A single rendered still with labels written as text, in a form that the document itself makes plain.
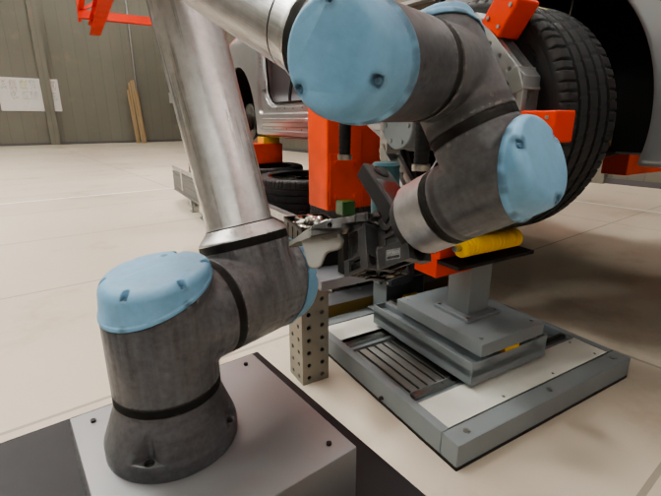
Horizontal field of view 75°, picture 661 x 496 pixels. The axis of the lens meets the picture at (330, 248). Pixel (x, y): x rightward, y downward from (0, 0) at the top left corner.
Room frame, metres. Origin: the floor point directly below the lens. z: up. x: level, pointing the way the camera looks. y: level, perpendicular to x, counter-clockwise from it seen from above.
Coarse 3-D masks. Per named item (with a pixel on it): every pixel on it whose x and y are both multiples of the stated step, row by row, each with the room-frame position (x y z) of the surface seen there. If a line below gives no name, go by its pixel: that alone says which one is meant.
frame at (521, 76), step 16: (480, 16) 1.17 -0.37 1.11; (496, 48) 1.12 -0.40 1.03; (512, 48) 1.13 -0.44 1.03; (512, 64) 1.08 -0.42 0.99; (528, 64) 1.09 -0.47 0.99; (512, 80) 1.07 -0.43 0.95; (528, 80) 1.05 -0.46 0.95; (384, 144) 1.50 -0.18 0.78; (384, 160) 1.48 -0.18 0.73; (400, 160) 1.48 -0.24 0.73; (400, 176) 1.42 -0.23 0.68
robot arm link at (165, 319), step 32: (160, 256) 0.59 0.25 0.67; (192, 256) 0.59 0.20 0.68; (128, 288) 0.49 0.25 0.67; (160, 288) 0.49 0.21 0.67; (192, 288) 0.51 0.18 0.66; (224, 288) 0.57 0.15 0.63; (128, 320) 0.47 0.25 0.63; (160, 320) 0.48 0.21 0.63; (192, 320) 0.50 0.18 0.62; (224, 320) 0.54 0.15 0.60; (128, 352) 0.47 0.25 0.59; (160, 352) 0.48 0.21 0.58; (192, 352) 0.50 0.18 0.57; (224, 352) 0.56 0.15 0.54; (128, 384) 0.48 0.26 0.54; (160, 384) 0.48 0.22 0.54; (192, 384) 0.50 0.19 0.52
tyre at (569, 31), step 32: (480, 0) 1.29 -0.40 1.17; (544, 32) 1.11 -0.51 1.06; (576, 32) 1.19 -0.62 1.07; (544, 64) 1.10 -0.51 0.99; (576, 64) 1.10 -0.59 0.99; (608, 64) 1.17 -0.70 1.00; (544, 96) 1.09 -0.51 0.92; (576, 96) 1.06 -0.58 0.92; (608, 96) 1.14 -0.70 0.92; (576, 128) 1.07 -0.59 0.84; (608, 128) 1.13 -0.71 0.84; (576, 160) 1.10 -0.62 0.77; (576, 192) 1.18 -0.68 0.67; (512, 224) 1.19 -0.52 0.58
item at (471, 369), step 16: (384, 304) 1.57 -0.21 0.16; (384, 320) 1.49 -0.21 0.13; (400, 320) 1.41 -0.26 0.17; (400, 336) 1.40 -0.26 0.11; (416, 336) 1.33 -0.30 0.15; (432, 336) 1.33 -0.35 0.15; (544, 336) 1.29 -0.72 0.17; (432, 352) 1.26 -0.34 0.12; (448, 352) 1.20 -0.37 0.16; (464, 352) 1.21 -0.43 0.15; (496, 352) 1.22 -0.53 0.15; (512, 352) 1.21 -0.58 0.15; (528, 352) 1.25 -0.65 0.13; (544, 352) 1.30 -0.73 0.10; (448, 368) 1.20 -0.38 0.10; (464, 368) 1.14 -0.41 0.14; (480, 368) 1.14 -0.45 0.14; (496, 368) 1.17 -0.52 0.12
